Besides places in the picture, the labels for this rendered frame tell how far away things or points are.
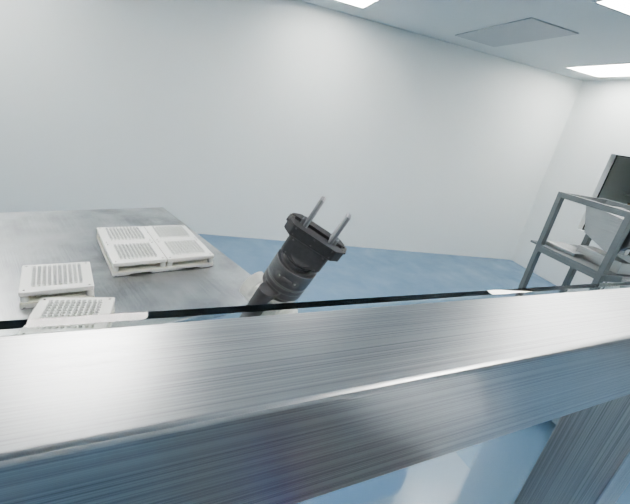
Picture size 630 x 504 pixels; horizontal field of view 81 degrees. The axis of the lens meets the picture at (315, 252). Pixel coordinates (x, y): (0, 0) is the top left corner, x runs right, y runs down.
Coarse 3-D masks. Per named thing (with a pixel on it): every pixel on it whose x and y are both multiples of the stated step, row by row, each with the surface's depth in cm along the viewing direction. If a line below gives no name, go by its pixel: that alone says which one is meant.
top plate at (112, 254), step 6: (108, 246) 187; (144, 246) 195; (156, 246) 198; (108, 252) 181; (114, 252) 182; (120, 252) 183; (132, 252) 186; (156, 252) 191; (114, 258) 176; (132, 258) 180; (138, 258) 181; (144, 258) 182; (150, 258) 183; (156, 258) 184; (162, 258) 186; (114, 264) 172; (120, 264) 174; (126, 264) 175; (132, 264) 177; (138, 264) 179
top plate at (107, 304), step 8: (40, 304) 133; (64, 304) 136; (80, 304) 138; (96, 304) 139; (104, 304) 140; (112, 304) 141; (32, 312) 128; (40, 312) 129; (48, 312) 130; (88, 312) 134; (104, 312) 136
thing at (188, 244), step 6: (186, 240) 210; (192, 240) 212; (168, 246) 198; (174, 246) 200; (180, 246) 203; (186, 246) 202; (192, 246) 205; (198, 246) 206; (180, 252) 194; (186, 252) 195; (204, 252) 201
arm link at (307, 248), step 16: (288, 224) 67; (288, 240) 68; (304, 240) 67; (320, 240) 66; (288, 256) 69; (304, 256) 68; (320, 256) 68; (336, 256) 67; (272, 272) 71; (288, 272) 68; (304, 272) 70; (288, 288) 70; (304, 288) 72
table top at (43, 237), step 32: (0, 224) 204; (32, 224) 212; (64, 224) 220; (96, 224) 229; (128, 224) 238; (160, 224) 249; (0, 256) 173; (32, 256) 178; (64, 256) 184; (96, 256) 190; (224, 256) 219; (0, 288) 150; (96, 288) 163; (128, 288) 167; (160, 288) 172; (192, 288) 178; (224, 288) 183; (0, 320) 132
